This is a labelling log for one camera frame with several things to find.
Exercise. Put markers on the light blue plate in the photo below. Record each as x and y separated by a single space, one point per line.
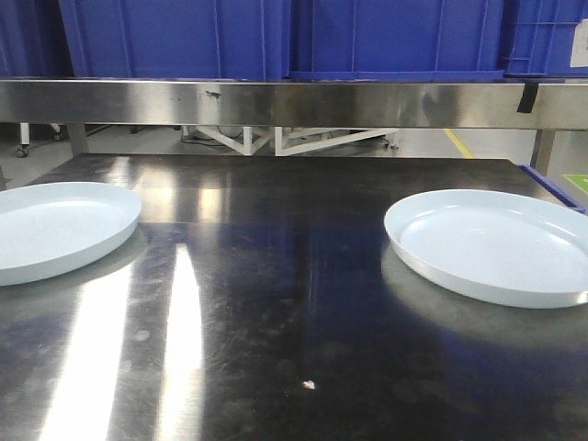
51 229
493 246

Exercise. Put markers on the steel shelf leg left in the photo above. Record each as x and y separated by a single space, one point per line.
78 138

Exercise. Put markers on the steel shelf leg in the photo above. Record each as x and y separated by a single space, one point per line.
542 150
78 138

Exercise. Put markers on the steel shelf leg right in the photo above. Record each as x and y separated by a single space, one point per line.
542 150

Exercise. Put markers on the small white debris speck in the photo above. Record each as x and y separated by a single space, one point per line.
308 384

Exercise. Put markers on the blue plastic crate centre-right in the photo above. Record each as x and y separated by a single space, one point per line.
447 40

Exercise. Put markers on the black tape strip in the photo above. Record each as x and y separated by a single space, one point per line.
528 98

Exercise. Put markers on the blue plastic crate centre-left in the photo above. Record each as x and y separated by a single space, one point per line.
238 40

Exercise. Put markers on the blue crate rim beside table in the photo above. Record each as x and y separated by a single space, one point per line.
558 192

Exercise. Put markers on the white cart leg with caster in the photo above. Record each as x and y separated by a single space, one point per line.
24 139

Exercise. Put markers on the blue plastic crate far right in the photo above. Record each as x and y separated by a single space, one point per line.
536 38

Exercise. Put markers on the blue plastic crate far left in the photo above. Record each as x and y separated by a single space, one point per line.
33 41

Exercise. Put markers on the white label on crate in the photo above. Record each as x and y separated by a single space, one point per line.
579 47

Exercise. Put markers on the white metal frame background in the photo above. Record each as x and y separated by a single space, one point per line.
287 141

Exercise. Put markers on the stainless steel shelf rail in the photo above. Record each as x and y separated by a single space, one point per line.
559 105

